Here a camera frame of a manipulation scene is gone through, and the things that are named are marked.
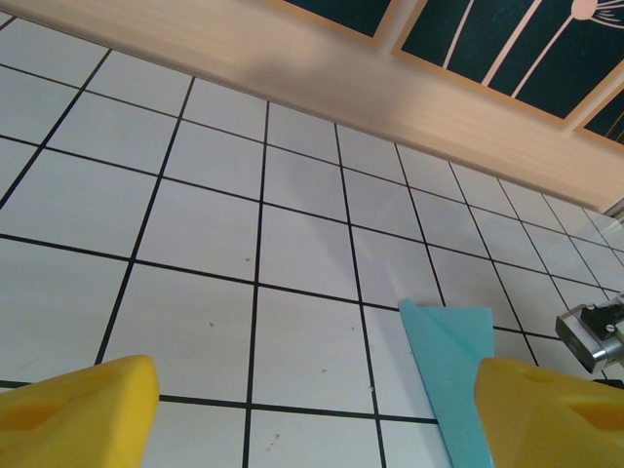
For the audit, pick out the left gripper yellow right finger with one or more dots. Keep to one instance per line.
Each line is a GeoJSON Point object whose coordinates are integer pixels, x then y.
{"type": "Point", "coordinates": [546, 419]}

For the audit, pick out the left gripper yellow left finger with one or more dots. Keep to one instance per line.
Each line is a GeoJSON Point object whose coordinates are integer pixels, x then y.
{"type": "Point", "coordinates": [80, 414]}

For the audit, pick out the light blue paper sheet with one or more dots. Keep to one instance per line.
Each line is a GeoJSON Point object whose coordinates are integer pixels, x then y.
{"type": "Point", "coordinates": [448, 370]}

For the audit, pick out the aluminium corner post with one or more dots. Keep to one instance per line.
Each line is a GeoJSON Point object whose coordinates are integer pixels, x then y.
{"type": "Point", "coordinates": [615, 207]}

